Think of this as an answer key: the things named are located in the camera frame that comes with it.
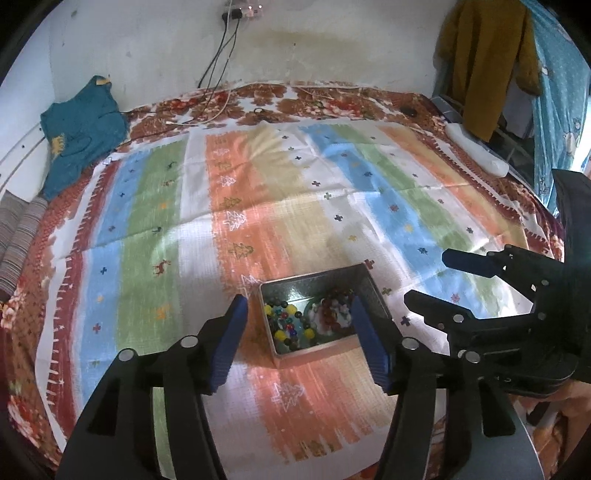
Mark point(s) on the blue printed curtain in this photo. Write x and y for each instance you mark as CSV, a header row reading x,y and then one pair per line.
x,y
558,92

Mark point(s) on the colourful striped mat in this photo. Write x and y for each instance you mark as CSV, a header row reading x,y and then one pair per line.
x,y
277,207

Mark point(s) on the striped colourful blanket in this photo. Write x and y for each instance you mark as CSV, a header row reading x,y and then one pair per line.
x,y
323,99

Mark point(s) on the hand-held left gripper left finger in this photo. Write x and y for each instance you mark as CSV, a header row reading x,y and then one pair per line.
x,y
228,341

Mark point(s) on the teal garment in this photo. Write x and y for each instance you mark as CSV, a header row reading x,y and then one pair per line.
x,y
78,124

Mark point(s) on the square metal tin box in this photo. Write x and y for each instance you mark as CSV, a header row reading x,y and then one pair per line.
x,y
318,281

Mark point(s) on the mustard hanging garment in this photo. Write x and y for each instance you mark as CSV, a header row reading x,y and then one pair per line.
x,y
485,60

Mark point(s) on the striped pillows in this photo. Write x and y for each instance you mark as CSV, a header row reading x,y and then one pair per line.
x,y
18,240

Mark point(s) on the white bolster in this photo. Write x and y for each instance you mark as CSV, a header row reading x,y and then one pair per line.
x,y
475,147

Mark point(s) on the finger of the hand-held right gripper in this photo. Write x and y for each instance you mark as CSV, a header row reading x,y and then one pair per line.
x,y
429,307
471,263

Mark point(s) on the pile of coloured marbles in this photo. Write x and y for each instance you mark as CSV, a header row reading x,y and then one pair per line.
x,y
308,331

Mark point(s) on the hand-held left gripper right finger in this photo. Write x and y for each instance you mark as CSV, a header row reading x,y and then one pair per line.
x,y
369,341

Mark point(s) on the wall power socket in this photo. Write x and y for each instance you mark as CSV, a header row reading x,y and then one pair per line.
x,y
244,8

